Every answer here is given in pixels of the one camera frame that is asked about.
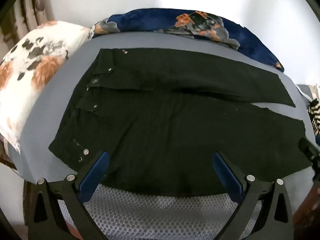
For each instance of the black white striped cloth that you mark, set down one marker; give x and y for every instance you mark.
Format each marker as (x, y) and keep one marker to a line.
(315, 115)

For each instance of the white floral pillow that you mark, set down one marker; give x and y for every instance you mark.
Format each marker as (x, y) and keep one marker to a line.
(32, 70)

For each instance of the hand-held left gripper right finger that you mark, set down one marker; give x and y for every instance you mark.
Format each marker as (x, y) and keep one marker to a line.
(225, 172)

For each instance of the black pants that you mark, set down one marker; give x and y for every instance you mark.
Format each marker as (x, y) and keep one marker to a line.
(175, 120)

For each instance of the navy floral pillow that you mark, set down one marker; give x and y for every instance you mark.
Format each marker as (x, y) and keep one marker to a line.
(140, 20)

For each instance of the brown wooden bed frame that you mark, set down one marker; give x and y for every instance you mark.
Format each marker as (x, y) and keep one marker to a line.
(7, 160)

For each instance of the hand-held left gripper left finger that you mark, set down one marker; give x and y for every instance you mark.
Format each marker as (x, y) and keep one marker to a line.
(96, 171)

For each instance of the grey white-edged cloth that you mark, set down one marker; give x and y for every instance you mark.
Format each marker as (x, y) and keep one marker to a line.
(306, 90)

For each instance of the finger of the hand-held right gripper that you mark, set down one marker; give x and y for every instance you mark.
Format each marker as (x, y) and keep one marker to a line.
(308, 148)

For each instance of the beige curtain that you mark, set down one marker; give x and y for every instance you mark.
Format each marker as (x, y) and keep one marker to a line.
(30, 7)

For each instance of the grey bed sheet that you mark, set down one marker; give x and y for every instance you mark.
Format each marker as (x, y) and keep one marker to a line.
(57, 80)

